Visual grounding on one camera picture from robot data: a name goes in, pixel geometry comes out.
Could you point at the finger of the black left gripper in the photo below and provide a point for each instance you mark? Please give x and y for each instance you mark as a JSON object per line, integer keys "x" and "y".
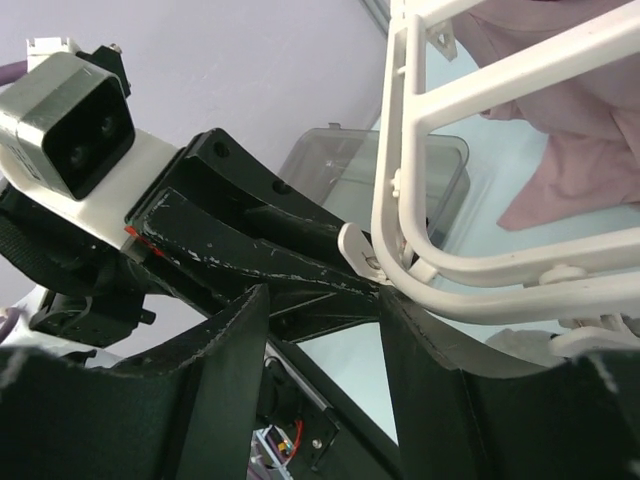
{"x": 229, "y": 183}
{"x": 204, "y": 262}

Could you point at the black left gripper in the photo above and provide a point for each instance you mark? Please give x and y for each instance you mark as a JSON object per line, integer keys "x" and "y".
{"x": 86, "y": 265}

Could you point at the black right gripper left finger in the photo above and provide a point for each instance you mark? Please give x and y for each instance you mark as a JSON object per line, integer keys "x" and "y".
{"x": 182, "y": 410}

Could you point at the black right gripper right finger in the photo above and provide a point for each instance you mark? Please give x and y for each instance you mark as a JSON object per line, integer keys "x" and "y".
{"x": 464, "y": 410}

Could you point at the white clothespin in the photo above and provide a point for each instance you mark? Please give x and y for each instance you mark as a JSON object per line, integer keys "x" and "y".
{"x": 608, "y": 332}
{"x": 357, "y": 250}

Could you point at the white clip drying hanger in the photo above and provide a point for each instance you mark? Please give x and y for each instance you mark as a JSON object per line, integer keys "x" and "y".
{"x": 582, "y": 266}

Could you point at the grey plastic bin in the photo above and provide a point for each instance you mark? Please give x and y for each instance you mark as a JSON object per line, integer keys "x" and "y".
{"x": 336, "y": 168}

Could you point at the pink tank top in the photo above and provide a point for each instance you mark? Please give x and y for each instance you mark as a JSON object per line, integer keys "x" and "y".
{"x": 591, "y": 159}

